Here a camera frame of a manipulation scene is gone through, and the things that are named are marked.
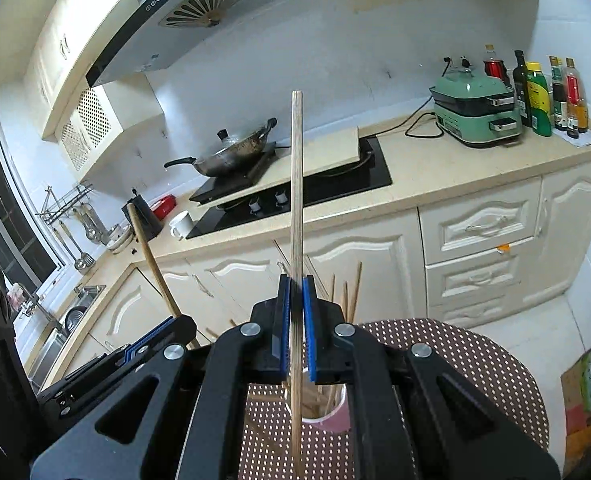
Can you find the steel sink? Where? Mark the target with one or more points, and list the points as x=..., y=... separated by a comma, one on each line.
x=55, y=340

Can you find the range hood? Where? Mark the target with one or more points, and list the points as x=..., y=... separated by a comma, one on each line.
x=200, y=10

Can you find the bundle of wooden chopsticks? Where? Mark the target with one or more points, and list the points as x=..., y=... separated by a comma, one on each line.
x=356, y=290

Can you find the round steel pot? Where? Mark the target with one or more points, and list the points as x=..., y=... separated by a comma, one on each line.
x=75, y=321

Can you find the white bowl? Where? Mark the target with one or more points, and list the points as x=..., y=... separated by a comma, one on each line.
x=120, y=244

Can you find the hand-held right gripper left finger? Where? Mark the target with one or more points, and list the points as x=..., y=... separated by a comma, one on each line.
x=285, y=320

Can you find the glass wok lid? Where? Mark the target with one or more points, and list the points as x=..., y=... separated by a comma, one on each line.
x=235, y=145

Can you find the red label sauce bottle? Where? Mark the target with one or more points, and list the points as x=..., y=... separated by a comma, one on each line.
x=575, y=95

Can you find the brown polka dot tablecloth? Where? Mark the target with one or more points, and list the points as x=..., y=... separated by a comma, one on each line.
x=450, y=385

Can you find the dark framed window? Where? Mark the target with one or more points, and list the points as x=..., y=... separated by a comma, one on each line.
x=5, y=220

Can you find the dark green oil bottle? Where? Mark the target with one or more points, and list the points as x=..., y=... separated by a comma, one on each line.
x=521, y=90

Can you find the steel wok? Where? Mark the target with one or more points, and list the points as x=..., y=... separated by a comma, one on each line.
x=230, y=159

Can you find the pink cup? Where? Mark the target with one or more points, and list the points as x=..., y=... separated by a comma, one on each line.
x=338, y=420

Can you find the white mug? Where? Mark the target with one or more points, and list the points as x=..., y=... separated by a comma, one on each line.
x=181, y=225

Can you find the cream upper cabinet row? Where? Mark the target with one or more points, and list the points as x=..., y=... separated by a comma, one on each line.
x=75, y=20

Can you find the wooden cutting board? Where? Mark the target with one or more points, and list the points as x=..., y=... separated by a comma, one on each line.
x=325, y=150

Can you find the steel bowl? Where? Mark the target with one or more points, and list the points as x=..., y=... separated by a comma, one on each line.
x=117, y=232

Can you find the cream plain drawer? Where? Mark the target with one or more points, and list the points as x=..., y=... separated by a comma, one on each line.
x=480, y=280

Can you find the green bottle yellow cap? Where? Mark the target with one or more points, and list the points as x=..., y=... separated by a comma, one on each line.
x=539, y=105

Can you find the dark soy sauce bottle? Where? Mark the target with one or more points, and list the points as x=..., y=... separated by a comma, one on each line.
x=558, y=95

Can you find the black induction cooker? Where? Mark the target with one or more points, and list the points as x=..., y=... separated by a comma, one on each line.
x=208, y=191

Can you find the black electric kettle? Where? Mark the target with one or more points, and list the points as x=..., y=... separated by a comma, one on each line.
x=153, y=222

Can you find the black glass gas hob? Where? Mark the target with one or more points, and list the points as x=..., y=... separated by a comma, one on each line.
x=355, y=180

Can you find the white paper sheet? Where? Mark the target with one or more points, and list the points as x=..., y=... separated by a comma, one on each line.
x=590, y=137

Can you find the red box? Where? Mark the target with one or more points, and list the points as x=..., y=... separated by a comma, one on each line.
x=165, y=206

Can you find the cream carved drawer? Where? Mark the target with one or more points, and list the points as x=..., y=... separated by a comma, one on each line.
x=480, y=227

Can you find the red drink bottle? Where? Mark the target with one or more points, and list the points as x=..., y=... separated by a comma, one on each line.
x=495, y=67

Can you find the single wooden chopstick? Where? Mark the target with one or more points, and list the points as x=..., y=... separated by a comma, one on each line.
x=297, y=185
x=150, y=261

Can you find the green electric cooker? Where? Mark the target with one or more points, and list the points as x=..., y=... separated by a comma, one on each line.
x=470, y=110

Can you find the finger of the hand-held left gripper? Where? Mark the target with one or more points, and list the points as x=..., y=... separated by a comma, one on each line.
x=140, y=342
x=183, y=332

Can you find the steel faucet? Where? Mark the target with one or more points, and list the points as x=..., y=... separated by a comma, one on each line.
x=40, y=310

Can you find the wall socket with plug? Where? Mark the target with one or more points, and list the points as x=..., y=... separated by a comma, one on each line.
x=458, y=62

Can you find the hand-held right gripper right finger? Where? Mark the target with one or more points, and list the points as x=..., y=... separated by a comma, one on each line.
x=309, y=320

